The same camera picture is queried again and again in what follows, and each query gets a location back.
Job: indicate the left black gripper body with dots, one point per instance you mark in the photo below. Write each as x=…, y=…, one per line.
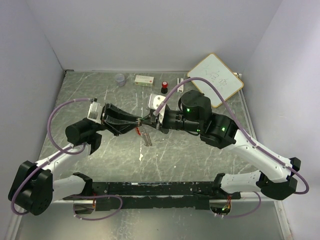
x=104, y=122

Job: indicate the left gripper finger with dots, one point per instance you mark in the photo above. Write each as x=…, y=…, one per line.
x=121, y=127
x=122, y=115

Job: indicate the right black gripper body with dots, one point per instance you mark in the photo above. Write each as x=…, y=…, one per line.
x=173, y=120

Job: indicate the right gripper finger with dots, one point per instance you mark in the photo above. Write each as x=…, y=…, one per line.
x=148, y=118
x=151, y=124

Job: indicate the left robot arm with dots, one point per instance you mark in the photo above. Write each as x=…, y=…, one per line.
x=38, y=184

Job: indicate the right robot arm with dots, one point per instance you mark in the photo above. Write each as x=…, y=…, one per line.
x=273, y=178

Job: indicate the white stapler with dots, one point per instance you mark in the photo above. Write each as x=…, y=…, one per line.
x=180, y=89

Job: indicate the red black stamp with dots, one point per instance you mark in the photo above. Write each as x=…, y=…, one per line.
x=164, y=87

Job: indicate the clear plastic cup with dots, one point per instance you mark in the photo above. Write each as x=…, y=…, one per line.
x=120, y=79

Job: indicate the white green small box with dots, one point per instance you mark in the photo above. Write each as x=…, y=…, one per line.
x=145, y=81

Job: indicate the small whiteboard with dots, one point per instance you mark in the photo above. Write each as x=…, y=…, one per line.
x=219, y=75

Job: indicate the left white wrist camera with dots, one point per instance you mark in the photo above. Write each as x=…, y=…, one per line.
x=95, y=111

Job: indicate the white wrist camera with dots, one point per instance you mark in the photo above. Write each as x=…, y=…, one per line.
x=95, y=111
x=155, y=100

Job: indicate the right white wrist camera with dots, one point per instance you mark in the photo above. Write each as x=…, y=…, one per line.
x=155, y=100

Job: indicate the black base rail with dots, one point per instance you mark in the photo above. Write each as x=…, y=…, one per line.
x=162, y=195

